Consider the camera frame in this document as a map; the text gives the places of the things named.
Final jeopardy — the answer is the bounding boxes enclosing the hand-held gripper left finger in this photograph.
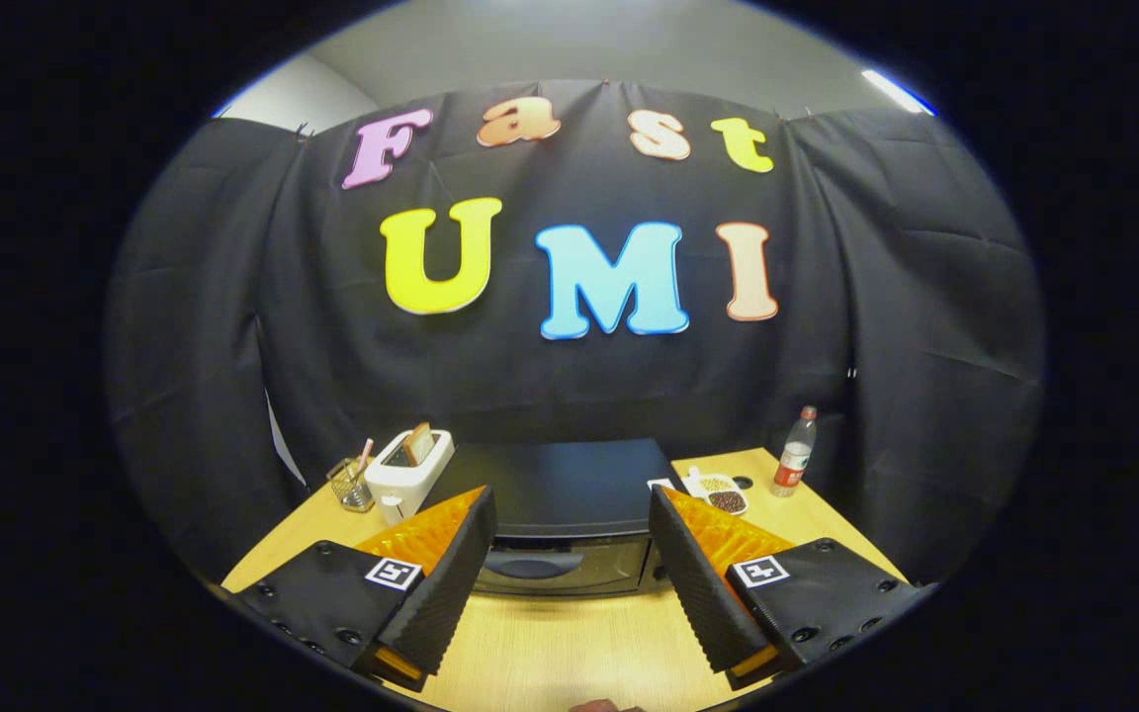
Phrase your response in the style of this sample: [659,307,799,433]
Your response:
[233,485,498,693]

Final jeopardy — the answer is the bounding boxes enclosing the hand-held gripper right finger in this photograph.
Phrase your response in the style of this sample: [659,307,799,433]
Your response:
[647,485,931,693]

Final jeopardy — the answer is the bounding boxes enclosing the black toaster oven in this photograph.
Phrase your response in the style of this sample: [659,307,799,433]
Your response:
[421,438,689,597]

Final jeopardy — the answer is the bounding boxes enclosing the white pop-up toaster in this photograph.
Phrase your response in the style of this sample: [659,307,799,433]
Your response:
[364,428,456,525]

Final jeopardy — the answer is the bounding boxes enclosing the white divided bean dish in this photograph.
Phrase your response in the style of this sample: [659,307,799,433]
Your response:
[680,465,750,517]

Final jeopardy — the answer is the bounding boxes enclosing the red label water bottle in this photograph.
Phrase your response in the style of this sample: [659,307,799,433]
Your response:
[770,405,818,497]

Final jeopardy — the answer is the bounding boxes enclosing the ceiling light strip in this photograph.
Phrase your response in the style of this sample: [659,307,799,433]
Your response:
[861,67,936,117]

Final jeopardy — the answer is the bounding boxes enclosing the wire mesh holder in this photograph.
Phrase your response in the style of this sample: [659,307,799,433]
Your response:
[326,457,376,513]

